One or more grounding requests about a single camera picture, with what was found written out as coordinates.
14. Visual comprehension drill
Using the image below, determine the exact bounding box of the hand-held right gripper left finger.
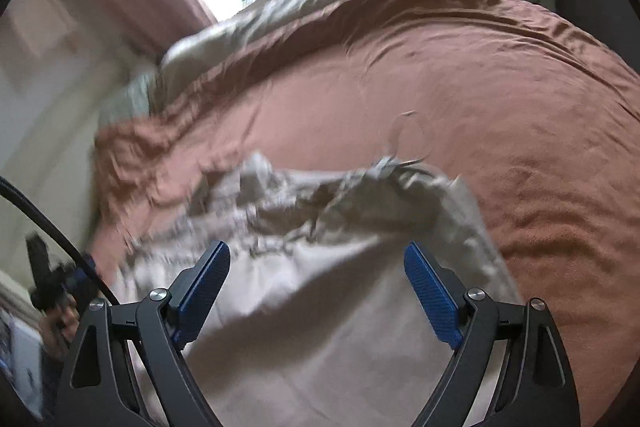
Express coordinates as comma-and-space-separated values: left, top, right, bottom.
56, 239, 232, 427

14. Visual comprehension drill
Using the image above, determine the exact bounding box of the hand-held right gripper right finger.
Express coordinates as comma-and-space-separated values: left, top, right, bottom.
403, 241, 583, 427

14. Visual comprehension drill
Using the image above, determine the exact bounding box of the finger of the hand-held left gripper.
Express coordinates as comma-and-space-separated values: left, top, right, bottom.
67, 254, 101, 303

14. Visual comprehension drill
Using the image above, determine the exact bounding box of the beige jacket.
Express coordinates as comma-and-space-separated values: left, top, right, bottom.
107, 109, 526, 427

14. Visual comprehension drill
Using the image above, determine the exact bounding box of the person's left hand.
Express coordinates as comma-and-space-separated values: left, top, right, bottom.
42, 294, 85, 350

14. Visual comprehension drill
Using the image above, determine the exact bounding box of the white bedside cabinet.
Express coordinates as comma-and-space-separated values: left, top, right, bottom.
0, 307, 46, 408

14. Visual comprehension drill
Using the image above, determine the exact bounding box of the cream padded headboard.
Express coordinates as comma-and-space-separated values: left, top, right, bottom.
0, 7, 161, 288

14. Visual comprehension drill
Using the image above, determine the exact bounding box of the pale green pillow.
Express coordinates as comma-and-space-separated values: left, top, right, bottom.
100, 72, 163, 128

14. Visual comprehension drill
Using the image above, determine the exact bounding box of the brown bed sheet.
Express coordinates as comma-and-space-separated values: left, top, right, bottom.
92, 0, 640, 408

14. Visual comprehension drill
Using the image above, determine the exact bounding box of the beige duvet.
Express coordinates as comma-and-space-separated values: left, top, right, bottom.
160, 0, 451, 82

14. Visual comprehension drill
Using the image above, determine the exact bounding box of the black cable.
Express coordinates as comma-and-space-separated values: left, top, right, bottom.
0, 177, 121, 308

